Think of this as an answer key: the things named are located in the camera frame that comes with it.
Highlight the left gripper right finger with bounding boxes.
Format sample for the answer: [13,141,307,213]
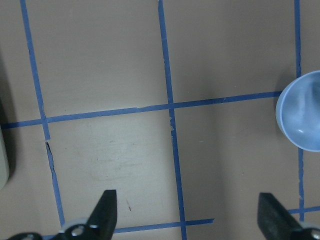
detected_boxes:
[257,192,320,240]

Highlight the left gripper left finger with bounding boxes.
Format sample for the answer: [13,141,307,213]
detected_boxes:
[7,189,118,240]

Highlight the blue bowl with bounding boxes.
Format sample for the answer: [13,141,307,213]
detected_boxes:
[275,70,320,152]

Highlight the silver white toaster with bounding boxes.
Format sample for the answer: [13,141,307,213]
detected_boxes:
[0,101,13,190]

